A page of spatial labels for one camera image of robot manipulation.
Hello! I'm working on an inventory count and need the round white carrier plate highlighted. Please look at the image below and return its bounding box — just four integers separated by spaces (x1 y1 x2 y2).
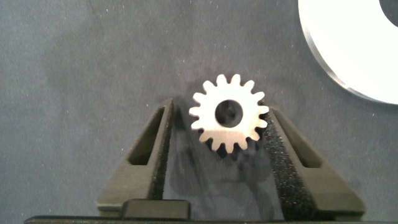
297 0 398 106

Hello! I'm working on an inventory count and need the small steel planetary gear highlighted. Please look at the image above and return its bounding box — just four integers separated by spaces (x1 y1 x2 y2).
188 73 270 154

